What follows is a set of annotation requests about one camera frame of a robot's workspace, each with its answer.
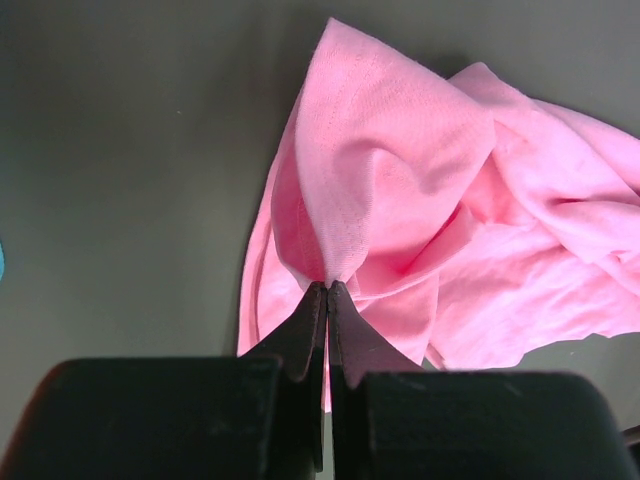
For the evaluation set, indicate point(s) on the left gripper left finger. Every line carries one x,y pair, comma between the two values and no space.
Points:
256,416

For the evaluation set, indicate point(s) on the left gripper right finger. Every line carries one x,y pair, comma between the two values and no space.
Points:
393,420

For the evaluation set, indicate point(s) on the pink t shirt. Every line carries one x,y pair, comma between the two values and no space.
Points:
471,223

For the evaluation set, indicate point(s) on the folded teal t shirt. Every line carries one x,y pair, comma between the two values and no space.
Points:
2,262

